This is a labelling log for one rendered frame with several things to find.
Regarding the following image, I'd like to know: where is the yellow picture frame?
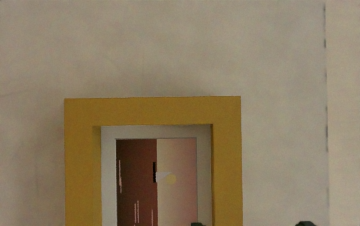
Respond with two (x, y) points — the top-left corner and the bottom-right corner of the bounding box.
(64, 96), (243, 226)

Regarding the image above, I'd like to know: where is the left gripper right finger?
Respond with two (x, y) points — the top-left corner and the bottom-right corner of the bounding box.
(295, 221), (316, 226)

